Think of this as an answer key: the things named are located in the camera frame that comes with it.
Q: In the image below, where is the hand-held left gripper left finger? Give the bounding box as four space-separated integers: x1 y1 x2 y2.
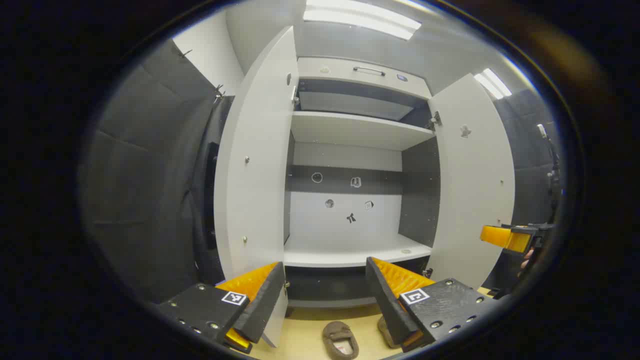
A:
155 261 288 355

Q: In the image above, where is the black backdrop cloth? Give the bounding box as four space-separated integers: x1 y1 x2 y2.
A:
80 40 236 303
487 87 563 296

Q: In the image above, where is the white cabinet drawer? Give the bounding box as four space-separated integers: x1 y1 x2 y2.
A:
297 56 432 100

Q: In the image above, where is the white cabinet shelf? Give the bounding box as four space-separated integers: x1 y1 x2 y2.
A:
283 234 432 268
291 111 435 152

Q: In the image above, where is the ceiling light panel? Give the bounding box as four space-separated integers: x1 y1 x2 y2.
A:
303 0 422 41
473 68 512 100

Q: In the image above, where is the brown slip-on shoe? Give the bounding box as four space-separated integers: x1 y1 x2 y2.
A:
322 321 360 360
377 316 401 349

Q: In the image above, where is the white and grey shoe cabinet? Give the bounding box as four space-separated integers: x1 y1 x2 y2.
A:
214 26 516 348

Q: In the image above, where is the black stand pole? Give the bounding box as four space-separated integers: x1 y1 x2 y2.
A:
537 124 565 226

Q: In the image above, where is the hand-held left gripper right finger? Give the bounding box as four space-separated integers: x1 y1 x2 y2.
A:
365 256 499 353

